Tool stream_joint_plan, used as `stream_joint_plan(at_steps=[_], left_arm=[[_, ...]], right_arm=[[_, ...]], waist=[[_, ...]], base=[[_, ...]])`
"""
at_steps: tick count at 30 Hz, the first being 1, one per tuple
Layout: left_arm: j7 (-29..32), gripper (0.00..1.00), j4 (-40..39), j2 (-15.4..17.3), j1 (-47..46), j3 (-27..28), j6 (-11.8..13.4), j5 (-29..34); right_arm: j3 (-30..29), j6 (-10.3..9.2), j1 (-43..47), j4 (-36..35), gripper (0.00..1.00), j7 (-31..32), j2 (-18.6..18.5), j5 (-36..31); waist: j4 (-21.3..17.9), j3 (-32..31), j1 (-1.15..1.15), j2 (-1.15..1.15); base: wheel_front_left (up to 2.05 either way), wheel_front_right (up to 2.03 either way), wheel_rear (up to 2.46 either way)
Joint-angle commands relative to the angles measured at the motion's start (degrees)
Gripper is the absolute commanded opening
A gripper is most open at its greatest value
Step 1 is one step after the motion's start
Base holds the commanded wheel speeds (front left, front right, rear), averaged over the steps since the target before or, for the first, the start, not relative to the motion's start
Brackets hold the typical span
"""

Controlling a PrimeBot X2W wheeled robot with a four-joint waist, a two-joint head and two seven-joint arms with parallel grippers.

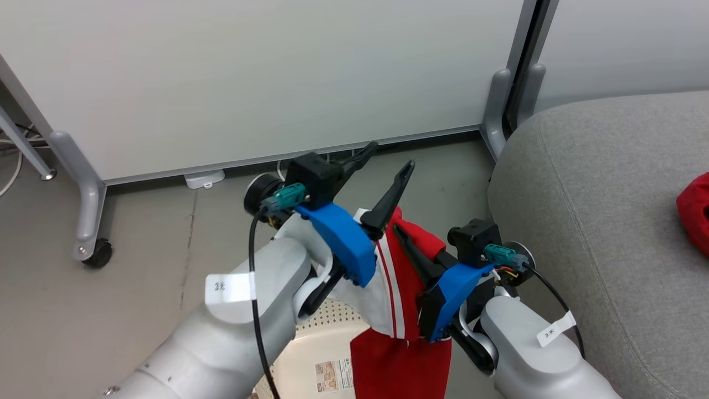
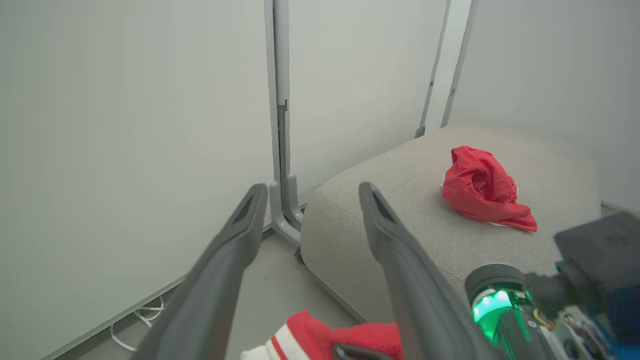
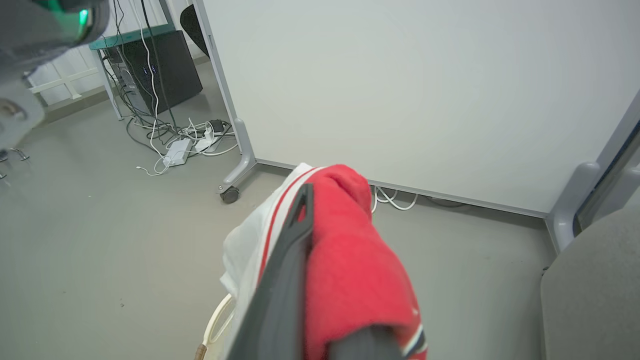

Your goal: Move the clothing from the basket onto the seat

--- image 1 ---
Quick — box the large white partition panel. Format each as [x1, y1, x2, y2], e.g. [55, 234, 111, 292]
[0, 0, 538, 183]

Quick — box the red crumpled garment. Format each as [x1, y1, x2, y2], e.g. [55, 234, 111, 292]
[676, 172, 709, 257]

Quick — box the white floor cable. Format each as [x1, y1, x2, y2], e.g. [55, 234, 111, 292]
[0, 133, 25, 197]

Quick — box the small white plastic box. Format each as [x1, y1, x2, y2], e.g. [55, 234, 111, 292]
[184, 169, 226, 190]

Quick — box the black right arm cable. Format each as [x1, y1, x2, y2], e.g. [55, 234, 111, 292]
[484, 243, 585, 360]

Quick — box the grey fabric sofa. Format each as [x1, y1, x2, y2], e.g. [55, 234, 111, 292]
[487, 90, 709, 399]

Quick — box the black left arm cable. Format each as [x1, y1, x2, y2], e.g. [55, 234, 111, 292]
[248, 183, 307, 399]

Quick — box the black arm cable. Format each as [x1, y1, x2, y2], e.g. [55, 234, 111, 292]
[484, 243, 585, 360]
[248, 183, 307, 399]

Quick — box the pale perforated laundry basket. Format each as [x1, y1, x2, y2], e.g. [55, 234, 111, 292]
[252, 296, 377, 399]

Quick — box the grey partition foot with caster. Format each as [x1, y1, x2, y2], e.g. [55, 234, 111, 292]
[49, 130, 113, 270]

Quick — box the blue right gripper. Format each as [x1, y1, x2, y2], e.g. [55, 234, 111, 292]
[392, 223, 495, 342]

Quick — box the narrow white partition panel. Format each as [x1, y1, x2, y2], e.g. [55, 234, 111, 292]
[535, 0, 709, 114]

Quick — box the printed basket label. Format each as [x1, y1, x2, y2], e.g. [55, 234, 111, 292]
[315, 357, 355, 394]

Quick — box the grey metal table leg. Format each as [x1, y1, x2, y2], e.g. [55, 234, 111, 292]
[0, 105, 57, 181]

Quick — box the red and white garment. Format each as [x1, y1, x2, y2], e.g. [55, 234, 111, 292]
[341, 206, 454, 399]

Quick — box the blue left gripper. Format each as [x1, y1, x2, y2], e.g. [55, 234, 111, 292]
[292, 141, 416, 289]

